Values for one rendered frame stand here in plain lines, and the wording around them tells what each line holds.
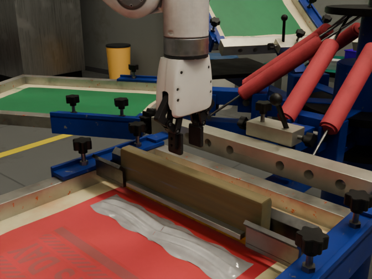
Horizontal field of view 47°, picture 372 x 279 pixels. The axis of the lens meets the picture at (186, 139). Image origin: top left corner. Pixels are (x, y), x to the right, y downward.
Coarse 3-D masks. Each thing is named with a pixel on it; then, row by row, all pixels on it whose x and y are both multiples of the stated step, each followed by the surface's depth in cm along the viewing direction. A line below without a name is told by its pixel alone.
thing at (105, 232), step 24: (120, 192) 94; (48, 216) 84; (72, 216) 84; (96, 216) 84; (168, 216) 84; (0, 240) 76; (24, 240) 76; (96, 240) 76; (120, 240) 76; (144, 240) 76
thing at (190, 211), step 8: (128, 184) 89; (136, 184) 88; (144, 192) 86; (152, 192) 85; (160, 200) 83; (168, 200) 82; (176, 208) 80; (184, 208) 79; (192, 208) 79; (192, 216) 78; (200, 216) 76; (208, 216) 76; (208, 224) 75; (216, 224) 74; (224, 224) 74; (232, 232) 72; (240, 232) 71
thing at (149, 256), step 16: (176, 224) 81; (192, 224) 81; (208, 240) 76; (224, 240) 76; (128, 256) 72; (144, 256) 72; (160, 256) 72; (240, 256) 72; (256, 256) 72; (144, 272) 68; (160, 272) 68; (176, 272) 68; (192, 272) 68; (256, 272) 68
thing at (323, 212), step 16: (176, 160) 105; (192, 160) 102; (208, 160) 102; (80, 176) 94; (96, 176) 97; (224, 176) 95; (240, 176) 93; (16, 192) 86; (32, 192) 86; (48, 192) 89; (64, 192) 92; (256, 192) 90; (272, 192) 87; (288, 192) 86; (0, 208) 82; (16, 208) 84; (32, 208) 87; (288, 208) 85; (304, 208) 82; (320, 208) 80; (336, 208) 80; (320, 224) 81; (336, 224) 79
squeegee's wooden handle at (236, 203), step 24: (144, 168) 86; (168, 168) 81; (192, 168) 80; (168, 192) 83; (192, 192) 78; (216, 192) 74; (240, 192) 71; (216, 216) 75; (240, 216) 71; (264, 216) 69
